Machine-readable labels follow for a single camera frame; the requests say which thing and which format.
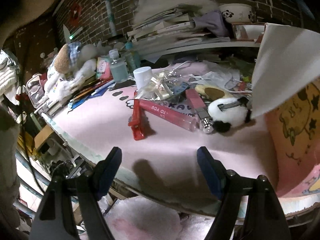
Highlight pink translucent rectangular tube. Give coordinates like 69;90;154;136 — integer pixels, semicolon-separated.
139;100;197;132

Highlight yellow brown plush toy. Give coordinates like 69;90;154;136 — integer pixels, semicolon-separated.
195;84;233;101

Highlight stack of books and papers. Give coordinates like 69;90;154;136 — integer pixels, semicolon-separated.
127;3;231;56

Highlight red hair clip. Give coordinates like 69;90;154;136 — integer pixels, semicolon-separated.
128;99;145;141

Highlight plush dog with plaid ear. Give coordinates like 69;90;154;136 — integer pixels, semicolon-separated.
44;42;98;101

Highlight clear bottle pale liquid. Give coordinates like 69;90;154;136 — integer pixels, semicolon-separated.
109;49;129;83

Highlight pink desk mat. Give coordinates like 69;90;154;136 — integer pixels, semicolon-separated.
42;62;320;215

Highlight panda ceramic bowl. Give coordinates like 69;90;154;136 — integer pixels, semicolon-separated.
219;3;254;23

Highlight purple cloth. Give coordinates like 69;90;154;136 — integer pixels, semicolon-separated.
193;9;228;37

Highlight white pen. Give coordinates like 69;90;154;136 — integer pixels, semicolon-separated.
91;82;113;96

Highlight dark pink lipstick box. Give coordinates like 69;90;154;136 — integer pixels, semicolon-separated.
185;88;214;134

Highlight teal capped clear bottle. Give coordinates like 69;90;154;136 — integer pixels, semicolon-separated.
124;42;140;73

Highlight white cylindrical container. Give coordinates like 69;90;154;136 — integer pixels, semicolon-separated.
133;66;153;90

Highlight panda plush keychain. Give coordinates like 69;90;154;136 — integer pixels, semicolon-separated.
208;96;252;133

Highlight pink tissue packet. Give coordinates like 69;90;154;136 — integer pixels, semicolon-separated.
96;57;111;80

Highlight ribbon bows in plastic bag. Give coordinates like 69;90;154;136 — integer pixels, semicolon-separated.
135;70;190;103

